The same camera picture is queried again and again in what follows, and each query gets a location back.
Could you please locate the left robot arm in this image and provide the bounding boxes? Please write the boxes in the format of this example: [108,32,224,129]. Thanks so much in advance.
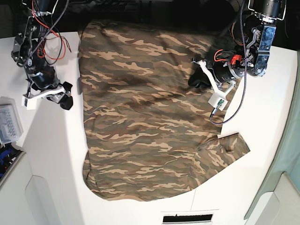
[188,0,286,89]

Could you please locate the clear plastic parts box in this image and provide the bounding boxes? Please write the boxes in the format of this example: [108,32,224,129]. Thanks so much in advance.
[0,97,23,145]

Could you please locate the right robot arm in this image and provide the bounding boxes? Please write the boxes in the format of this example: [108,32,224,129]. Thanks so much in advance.
[11,0,73,110]

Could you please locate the white slotted vent plate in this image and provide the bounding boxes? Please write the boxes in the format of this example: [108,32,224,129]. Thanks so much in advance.
[161,210,219,225]

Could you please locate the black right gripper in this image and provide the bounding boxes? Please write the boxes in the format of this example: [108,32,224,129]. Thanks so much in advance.
[25,67,73,110]

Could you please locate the camouflage t-shirt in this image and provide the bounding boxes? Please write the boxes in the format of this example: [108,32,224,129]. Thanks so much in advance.
[79,20,249,201]

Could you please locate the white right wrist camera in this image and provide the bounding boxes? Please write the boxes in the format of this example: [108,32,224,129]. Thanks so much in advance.
[22,95,38,110]

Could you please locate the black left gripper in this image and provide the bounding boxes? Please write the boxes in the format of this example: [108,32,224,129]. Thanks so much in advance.
[188,57,241,96]

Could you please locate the blue items in bin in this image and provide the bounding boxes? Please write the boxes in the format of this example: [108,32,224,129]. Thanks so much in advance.
[0,143,21,179]

